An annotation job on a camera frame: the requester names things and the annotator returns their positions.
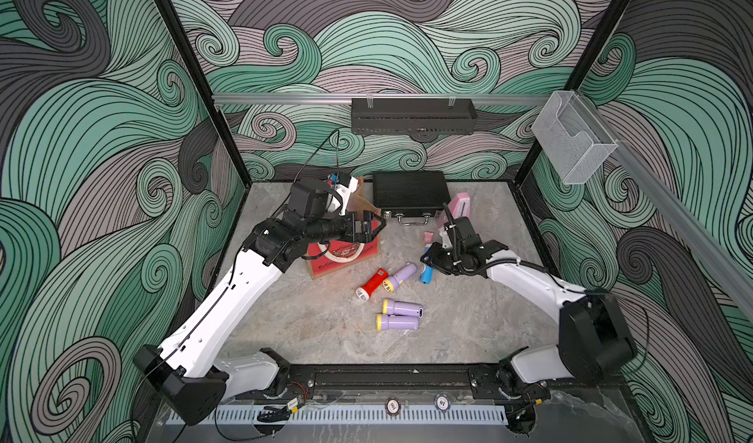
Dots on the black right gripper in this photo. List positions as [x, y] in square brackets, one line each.
[432, 259]

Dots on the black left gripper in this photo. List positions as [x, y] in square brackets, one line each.
[361, 236]

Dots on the blue flashlight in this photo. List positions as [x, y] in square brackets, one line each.
[426, 274]

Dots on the red flashlight white head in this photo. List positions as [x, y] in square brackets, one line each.
[367, 290]

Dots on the purple flashlight row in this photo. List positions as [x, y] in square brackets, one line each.
[388, 322]
[392, 307]

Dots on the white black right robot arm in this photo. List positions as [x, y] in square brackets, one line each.
[594, 339]

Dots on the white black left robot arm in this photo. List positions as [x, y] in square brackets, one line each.
[185, 368]

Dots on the red canvas tote bag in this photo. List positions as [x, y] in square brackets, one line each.
[343, 254]

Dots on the black hard carry case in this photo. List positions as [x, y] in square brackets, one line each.
[410, 194]

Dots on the pink metronome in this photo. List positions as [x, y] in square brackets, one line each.
[459, 207]

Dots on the black wall-mounted shelf tray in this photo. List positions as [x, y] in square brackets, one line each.
[413, 116]

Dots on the aluminium rail back wall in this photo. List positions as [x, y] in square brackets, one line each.
[300, 98]

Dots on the aluminium rail wall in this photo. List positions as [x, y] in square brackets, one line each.
[699, 180]
[300, 98]

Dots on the clear plastic wall bin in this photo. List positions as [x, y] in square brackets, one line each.
[574, 136]

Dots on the black front mounting rail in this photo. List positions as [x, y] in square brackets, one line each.
[484, 381]

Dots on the white slotted cable duct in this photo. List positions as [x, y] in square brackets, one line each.
[366, 415]

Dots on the aluminium rail right wall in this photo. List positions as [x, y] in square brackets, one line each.
[699, 180]

